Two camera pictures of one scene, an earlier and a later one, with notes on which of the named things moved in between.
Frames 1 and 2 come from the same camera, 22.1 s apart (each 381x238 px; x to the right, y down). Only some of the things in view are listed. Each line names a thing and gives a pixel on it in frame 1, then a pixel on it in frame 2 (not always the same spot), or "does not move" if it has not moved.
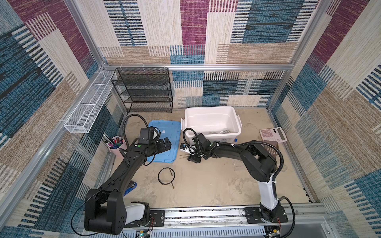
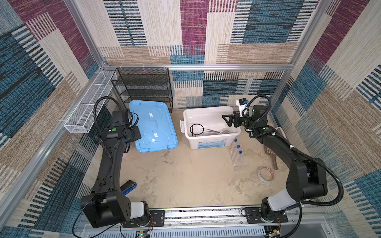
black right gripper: (193, 158) to (236, 116)
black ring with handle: (170, 170) to (197, 129)
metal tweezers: (187, 154) to (213, 131)
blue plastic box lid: (170, 129) to (157, 130)
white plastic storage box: (222, 124) does not move
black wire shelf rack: (144, 89) does not move
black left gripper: (161, 148) to (136, 134)
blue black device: (132, 185) does not move
